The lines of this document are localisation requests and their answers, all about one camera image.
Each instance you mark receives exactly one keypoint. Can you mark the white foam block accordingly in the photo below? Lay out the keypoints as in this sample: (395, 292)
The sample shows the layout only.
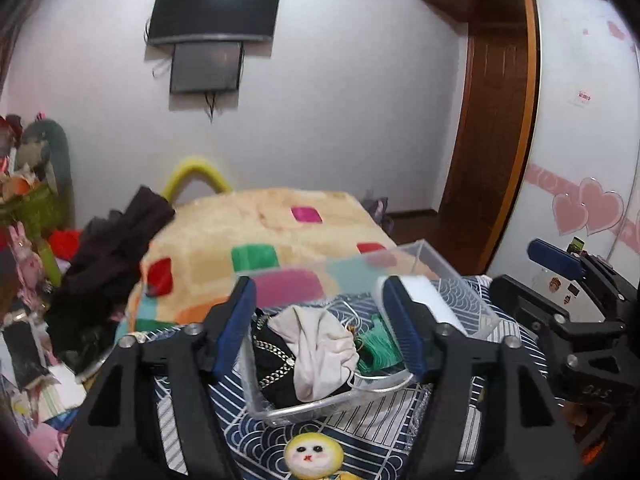
(440, 305)

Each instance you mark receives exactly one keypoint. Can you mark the small black wall monitor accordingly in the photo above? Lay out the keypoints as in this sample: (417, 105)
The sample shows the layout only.
(206, 66)

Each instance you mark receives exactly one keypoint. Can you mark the yellow foam tube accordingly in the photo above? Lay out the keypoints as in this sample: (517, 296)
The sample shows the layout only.
(196, 166)

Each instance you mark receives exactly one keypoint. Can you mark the clear plastic storage box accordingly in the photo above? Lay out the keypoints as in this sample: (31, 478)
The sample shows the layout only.
(457, 320)

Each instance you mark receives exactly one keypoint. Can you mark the white wardrobe door pink hearts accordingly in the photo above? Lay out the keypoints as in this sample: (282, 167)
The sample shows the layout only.
(585, 135)

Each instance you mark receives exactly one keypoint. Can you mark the grey plush toy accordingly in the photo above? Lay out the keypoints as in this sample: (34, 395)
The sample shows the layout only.
(47, 150)

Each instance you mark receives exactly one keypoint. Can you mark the brown wooden door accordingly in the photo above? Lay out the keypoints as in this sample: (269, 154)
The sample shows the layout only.
(487, 125)

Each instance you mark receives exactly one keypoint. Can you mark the black wall television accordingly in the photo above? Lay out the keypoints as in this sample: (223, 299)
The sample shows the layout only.
(215, 7)

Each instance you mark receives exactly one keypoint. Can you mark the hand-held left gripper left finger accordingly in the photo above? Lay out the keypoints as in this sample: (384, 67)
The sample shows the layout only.
(234, 332)

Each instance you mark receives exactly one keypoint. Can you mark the green basket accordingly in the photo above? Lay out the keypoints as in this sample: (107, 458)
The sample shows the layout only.
(35, 207)

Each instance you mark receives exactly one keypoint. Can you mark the yellow-haired doll plush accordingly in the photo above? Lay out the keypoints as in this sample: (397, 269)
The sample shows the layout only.
(312, 455)

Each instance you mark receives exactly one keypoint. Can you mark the grey purple cloth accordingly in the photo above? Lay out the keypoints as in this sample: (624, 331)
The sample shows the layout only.
(376, 210)

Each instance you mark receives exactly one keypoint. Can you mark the beige blanket with coloured squares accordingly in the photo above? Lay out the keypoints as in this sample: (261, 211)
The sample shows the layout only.
(280, 220)

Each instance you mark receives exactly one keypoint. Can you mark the white cloth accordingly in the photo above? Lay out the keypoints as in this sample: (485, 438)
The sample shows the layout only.
(320, 350)

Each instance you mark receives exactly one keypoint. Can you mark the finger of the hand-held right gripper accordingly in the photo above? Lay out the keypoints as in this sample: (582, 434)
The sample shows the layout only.
(525, 300)
(552, 256)

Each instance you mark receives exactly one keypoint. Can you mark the pile of dark clothes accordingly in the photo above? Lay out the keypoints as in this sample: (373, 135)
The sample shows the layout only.
(115, 260)

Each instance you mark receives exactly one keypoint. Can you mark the red cloth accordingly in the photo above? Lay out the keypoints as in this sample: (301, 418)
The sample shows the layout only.
(65, 242)

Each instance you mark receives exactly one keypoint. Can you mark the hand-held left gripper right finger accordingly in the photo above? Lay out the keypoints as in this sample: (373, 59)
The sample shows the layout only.
(403, 332)

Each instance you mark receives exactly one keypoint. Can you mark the blue patterned bed sheet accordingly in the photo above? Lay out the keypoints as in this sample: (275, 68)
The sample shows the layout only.
(370, 425)

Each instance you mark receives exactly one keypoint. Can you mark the pink bunny plush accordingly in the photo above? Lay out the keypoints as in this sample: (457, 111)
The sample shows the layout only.
(30, 265)

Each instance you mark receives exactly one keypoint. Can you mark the pile of papers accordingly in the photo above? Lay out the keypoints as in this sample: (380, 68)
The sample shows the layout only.
(35, 375)

